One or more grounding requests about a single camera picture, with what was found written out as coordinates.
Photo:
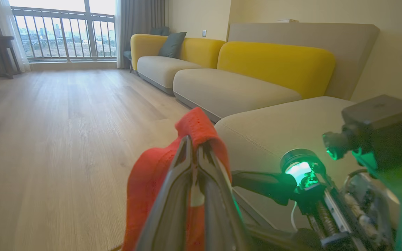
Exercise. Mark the right gripper with rail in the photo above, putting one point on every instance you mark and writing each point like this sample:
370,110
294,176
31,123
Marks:
358,216

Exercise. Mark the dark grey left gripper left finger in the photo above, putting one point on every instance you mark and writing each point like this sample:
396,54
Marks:
168,209

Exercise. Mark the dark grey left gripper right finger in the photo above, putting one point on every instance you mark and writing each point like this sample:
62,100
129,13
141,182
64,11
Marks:
218,212

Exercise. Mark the red knit clothing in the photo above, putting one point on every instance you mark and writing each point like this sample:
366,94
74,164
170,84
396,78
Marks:
145,181

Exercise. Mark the beige backless sofa seat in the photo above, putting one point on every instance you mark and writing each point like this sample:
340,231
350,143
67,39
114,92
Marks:
284,129

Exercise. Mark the yellow beige armless sofa section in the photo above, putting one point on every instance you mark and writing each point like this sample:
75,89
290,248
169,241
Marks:
236,87

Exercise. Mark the yellow beige sofa with armrest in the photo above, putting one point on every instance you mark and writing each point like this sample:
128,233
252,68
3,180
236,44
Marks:
166,66

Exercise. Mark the dark grey throw cushion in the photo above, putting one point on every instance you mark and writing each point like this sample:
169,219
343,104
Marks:
171,45

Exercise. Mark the small white box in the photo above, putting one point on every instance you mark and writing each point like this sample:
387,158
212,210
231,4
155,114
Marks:
287,21

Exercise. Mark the grey curtain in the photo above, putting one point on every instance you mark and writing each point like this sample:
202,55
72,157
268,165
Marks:
138,17

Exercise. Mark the window with metal railing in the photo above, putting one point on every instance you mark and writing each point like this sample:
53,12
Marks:
65,35

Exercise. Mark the sheer white curtain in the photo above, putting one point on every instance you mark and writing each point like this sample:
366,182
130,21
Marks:
10,42

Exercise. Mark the dark wrist camera box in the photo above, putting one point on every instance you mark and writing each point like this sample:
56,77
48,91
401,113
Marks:
382,129

